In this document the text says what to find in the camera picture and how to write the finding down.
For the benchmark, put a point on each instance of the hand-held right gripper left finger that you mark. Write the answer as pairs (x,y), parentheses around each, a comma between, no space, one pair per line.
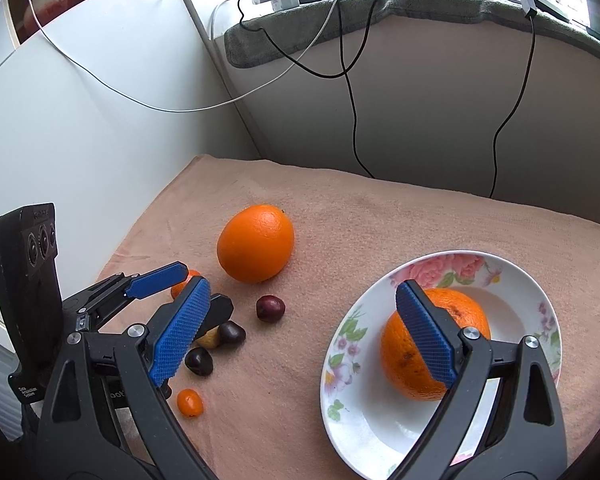
(180,332)

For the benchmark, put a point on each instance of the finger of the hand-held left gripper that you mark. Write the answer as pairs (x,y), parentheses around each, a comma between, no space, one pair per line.
(219,310)
(157,277)

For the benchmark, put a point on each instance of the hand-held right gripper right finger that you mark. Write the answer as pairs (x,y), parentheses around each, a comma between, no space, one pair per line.
(425,335)

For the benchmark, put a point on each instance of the orange tangerine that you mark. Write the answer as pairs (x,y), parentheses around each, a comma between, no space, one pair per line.
(178,291)

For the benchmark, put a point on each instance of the dark purple plum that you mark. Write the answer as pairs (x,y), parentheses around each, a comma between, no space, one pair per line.
(232,333)
(199,361)
(270,308)

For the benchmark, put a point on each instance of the large orange with dark marks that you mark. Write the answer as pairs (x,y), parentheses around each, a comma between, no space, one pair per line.
(405,355)

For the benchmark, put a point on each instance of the yellow-brown round fruit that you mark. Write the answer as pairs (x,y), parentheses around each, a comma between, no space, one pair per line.
(209,341)

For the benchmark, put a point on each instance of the small orange kumquat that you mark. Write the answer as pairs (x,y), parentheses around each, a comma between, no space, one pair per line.
(190,403)

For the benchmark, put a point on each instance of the large smooth orange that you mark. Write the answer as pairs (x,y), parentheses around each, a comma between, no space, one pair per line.
(255,242)

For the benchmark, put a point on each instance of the white floral bowl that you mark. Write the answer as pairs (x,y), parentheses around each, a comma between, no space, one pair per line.
(370,410)

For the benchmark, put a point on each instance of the pink blanket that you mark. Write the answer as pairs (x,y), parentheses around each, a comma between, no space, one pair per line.
(330,220)

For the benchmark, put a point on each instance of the red printed carton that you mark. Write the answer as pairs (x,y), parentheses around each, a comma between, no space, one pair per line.
(55,0)

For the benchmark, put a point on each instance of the grey-green towel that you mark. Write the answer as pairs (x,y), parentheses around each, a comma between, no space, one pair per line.
(405,5)

